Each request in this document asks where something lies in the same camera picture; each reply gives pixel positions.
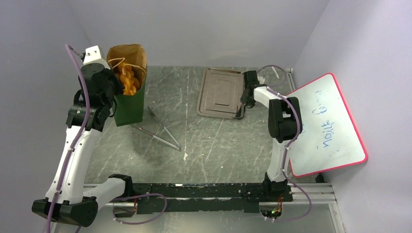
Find orange fake braided bread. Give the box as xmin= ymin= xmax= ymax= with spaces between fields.
xmin=116 ymin=62 xmax=141 ymax=96

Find metal baking tray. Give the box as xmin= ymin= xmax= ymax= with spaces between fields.
xmin=196 ymin=67 xmax=244 ymax=119

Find green paper bag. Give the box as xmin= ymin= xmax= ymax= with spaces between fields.
xmin=106 ymin=44 xmax=147 ymax=126

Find metal tongs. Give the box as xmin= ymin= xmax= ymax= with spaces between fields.
xmin=131 ymin=106 xmax=182 ymax=151

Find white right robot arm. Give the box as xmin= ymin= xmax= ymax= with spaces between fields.
xmin=239 ymin=70 xmax=303 ymax=201

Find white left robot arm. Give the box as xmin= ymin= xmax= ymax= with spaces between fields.
xmin=32 ymin=63 xmax=135 ymax=227

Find white marker pen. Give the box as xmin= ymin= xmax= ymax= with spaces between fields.
xmin=271 ymin=66 xmax=280 ymax=80

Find pink framed whiteboard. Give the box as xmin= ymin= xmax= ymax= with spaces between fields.
xmin=288 ymin=73 xmax=368 ymax=177

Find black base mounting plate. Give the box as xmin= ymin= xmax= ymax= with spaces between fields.
xmin=133 ymin=181 xmax=293 ymax=214

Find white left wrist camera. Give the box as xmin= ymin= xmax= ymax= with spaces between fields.
xmin=83 ymin=45 xmax=110 ymax=68

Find aluminium rail frame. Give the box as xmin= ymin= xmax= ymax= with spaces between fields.
xmin=43 ymin=183 xmax=345 ymax=233

